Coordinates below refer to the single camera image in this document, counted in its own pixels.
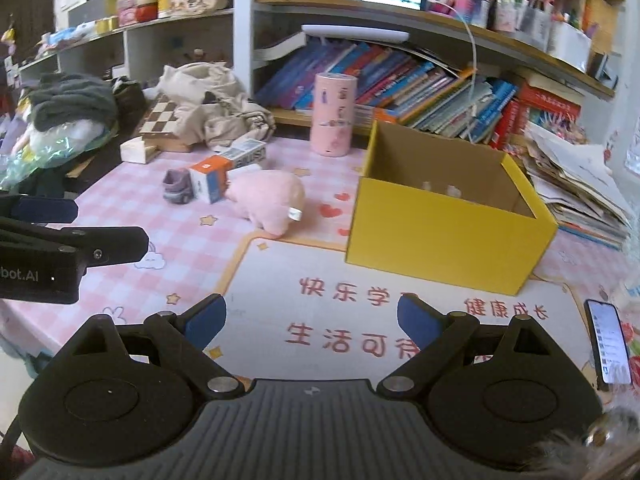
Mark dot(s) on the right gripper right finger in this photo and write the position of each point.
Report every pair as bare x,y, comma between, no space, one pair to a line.
439,337

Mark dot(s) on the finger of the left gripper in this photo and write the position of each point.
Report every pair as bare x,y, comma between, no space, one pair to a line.
42,210
108,245

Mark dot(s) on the purple toy truck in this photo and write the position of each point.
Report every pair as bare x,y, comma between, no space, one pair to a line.
177,186

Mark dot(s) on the white flat lamp bar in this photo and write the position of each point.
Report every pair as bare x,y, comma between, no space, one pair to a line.
371,34

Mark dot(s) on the beige crumpled cloth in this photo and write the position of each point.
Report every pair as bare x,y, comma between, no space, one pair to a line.
212,106

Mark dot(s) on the white orange usmile box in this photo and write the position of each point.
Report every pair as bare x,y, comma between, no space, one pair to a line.
209,177

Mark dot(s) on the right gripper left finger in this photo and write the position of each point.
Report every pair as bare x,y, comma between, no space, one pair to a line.
181,339

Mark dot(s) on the pink plush pig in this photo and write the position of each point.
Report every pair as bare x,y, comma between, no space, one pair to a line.
270,199

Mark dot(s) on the pink cylinder canister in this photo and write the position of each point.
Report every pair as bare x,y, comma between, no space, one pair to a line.
333,114

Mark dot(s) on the wooden bookshelf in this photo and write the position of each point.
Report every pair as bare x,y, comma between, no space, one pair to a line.
258,36

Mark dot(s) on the grey folded cloth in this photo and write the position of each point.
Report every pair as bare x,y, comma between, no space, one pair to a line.
60,98

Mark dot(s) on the white pen holder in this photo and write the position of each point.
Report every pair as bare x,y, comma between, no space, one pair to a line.
569,45

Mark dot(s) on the checkered chess board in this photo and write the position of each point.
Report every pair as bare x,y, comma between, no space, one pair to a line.
158,127

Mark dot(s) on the stack of papers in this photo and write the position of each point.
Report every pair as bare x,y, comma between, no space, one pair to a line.
578,189

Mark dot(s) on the pink checkered table mat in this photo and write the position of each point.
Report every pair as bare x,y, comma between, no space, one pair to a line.
296,308

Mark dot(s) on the white tissue box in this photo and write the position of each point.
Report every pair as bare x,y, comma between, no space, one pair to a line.
138,151

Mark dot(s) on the row of colourful books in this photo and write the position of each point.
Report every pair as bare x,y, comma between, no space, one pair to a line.
410,87

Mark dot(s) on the smartphone on table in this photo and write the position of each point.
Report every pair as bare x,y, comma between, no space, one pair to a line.
609,344

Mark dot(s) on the yellow cardboard box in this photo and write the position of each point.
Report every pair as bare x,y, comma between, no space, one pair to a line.
447,211

